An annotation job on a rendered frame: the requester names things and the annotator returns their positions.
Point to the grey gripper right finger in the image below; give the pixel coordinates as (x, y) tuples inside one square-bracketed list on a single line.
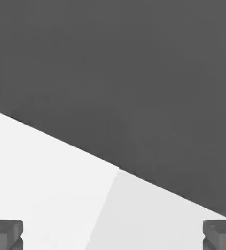
[(220, 233)]

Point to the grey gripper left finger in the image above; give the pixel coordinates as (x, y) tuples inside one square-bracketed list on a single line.
[(5, 232)]

